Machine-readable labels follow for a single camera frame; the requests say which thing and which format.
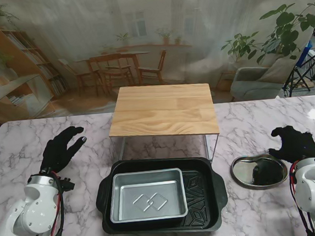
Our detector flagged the blue panel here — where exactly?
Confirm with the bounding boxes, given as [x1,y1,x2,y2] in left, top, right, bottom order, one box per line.
[294,40,315,68]

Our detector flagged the kidney-shaped steel dish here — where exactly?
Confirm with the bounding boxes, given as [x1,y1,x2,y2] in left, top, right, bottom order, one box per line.
[229,151,290,192]

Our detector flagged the silver rectangular baking tin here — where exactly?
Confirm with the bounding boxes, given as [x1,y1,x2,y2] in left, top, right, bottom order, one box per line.
[106,167,190,228]

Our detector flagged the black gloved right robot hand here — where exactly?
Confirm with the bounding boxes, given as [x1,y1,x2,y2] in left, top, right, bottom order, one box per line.
[266,123,315,166]

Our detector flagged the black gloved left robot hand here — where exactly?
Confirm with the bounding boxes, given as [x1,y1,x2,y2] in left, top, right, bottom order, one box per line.
[37,125,90,174]

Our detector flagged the black tripod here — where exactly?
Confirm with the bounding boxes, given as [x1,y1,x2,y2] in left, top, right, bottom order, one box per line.
[279,46,315,98]

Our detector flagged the red black right arm cables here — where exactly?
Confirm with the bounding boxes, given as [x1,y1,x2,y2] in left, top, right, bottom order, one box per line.
[287,160,315,236]

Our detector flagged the wooden shelf with metal legs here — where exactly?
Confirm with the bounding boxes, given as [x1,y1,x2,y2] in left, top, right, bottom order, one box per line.
[104,79,223,172]

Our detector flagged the red black left arm cables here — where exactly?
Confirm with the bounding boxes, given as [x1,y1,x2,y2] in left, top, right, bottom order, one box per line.
[37,173,68,236]

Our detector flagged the printed room scene backdrop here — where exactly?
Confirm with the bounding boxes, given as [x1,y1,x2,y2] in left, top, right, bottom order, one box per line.
[0,0,315,123]

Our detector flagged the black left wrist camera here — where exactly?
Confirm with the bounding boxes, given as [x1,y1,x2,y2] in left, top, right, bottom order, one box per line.
[59,176,76,193]

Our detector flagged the red black arm cables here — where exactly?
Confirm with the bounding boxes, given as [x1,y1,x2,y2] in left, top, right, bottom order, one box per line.
[37,173,68,236]
[287,160,315,236]

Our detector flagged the large black patterned baking tray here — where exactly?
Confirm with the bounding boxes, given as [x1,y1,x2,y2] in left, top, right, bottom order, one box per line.
[92,151,231,236]

